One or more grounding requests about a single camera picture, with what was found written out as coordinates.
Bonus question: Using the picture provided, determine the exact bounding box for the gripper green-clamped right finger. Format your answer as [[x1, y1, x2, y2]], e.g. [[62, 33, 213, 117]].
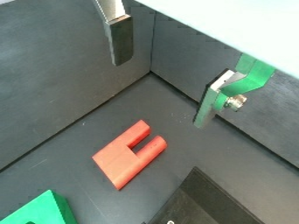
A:
[[194, 53, 277, 128]]

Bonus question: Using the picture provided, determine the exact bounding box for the gripper grey left finger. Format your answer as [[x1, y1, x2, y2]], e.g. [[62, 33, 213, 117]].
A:
[[93, 0, 134, 67]]

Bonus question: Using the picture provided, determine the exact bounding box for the red square-circle peg object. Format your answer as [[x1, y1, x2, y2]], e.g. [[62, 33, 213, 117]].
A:
[[93, 120, 167, 190]]

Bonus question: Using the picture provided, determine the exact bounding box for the black curved regrasp stand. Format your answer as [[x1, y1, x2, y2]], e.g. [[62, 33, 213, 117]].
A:
[[149, 166, 266, 224]]

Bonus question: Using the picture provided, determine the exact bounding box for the green shape-sorter fixture block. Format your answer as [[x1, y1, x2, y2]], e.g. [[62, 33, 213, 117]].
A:
[[0, 190, 79, 224]]

